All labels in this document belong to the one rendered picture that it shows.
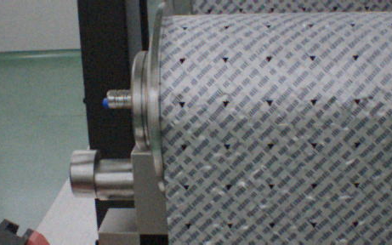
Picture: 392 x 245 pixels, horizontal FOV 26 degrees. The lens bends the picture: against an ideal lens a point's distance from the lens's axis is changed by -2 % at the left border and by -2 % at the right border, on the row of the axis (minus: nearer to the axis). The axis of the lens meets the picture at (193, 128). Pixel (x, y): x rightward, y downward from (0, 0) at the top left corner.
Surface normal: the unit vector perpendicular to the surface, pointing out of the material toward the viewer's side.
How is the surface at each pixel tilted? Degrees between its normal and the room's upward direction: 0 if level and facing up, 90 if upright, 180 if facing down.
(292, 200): 90
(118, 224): 0
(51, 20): 90
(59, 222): 0
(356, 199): 90
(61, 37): 90
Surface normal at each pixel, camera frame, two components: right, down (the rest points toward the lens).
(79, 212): -0.05, -0.95
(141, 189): -0.10, 0.32
